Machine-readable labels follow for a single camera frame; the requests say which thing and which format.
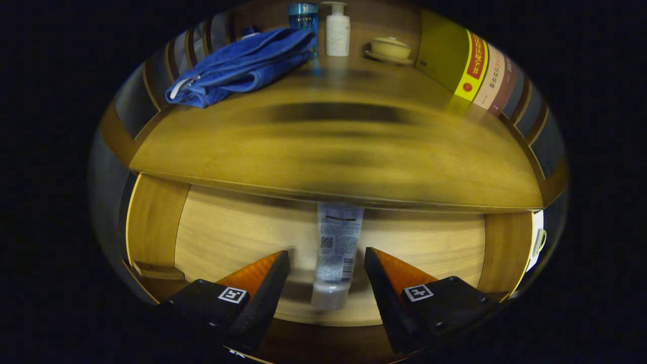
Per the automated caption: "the beige lidded teacup with saucer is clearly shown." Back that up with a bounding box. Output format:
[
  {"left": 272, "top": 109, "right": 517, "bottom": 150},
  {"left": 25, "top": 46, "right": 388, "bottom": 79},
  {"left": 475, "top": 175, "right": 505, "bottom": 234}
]
[{"left": 365, "top": 36, "right": 414, "bottom": 65}]

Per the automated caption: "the teal blue bottle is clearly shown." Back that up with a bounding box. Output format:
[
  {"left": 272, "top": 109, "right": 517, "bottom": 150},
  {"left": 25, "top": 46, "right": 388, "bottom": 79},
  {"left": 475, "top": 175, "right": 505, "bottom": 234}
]
[{"left": 289, "top": 3, "right": 319, "bottom": 55}]

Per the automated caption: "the folded blue towel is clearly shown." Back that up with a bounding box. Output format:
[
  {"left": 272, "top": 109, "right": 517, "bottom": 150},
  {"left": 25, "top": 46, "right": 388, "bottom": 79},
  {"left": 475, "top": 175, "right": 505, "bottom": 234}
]
[{"left": 165, "top": 28, "right": 317, "bottom": 108}]

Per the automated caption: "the white pump bottle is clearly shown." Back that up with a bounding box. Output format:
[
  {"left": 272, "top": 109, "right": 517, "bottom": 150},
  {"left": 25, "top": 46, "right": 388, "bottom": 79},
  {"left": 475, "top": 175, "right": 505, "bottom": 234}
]
[{"left": 321, "top": 2, "right": 351, "bottom": 57}]

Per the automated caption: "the orange and white book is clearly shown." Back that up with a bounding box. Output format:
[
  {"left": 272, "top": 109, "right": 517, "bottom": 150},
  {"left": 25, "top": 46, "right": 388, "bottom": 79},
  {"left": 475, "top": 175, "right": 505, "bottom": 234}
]
[{"left": 473, "top": 43, "right": 506, "bottom": 110}]

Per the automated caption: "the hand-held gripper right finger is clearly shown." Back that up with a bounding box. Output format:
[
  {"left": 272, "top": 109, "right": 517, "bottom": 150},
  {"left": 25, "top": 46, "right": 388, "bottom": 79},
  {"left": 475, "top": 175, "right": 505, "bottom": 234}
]
[{"left": 364, "top": 247, "right": 506, "bottom": 354}]

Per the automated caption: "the white squeeze tube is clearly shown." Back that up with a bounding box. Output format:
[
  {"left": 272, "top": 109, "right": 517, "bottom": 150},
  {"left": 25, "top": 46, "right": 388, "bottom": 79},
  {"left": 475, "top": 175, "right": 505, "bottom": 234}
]
[{"left": 311, "top": 202, "right": 364, "bottom": 310}]

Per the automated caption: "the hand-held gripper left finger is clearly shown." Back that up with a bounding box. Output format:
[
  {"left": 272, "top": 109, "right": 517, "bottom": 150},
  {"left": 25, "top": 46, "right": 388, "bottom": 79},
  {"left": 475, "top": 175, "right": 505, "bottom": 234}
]
[{"left": 157, "top": 250, "right": 291, "bottom": 353}]

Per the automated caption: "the thick yellow book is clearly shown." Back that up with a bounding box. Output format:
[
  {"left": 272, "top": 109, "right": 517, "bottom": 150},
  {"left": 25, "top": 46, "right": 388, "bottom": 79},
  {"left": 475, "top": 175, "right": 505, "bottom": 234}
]
[{"left": 415, "top": 10, "right": 490, "bottom": 102}]

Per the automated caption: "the brown book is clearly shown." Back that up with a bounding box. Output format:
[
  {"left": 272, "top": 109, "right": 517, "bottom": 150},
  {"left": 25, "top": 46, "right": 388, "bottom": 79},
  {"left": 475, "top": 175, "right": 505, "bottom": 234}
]
[{"left": 489, "top": 53, "right": 517, "bottom": 116}]

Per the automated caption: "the wooden drawer with black knob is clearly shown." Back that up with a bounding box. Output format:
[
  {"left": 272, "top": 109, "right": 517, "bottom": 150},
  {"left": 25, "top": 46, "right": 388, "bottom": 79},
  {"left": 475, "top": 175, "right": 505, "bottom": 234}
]
[{"left": 125, "top": 174, "right": 534, "bottom": 364}]

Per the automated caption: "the wooden countertop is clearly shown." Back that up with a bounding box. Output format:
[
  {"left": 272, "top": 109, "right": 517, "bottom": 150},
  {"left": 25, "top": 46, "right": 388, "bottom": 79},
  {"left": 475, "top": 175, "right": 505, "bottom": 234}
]
[{"left": 129, "top": 56, "right": 544, "bottom": 213}]

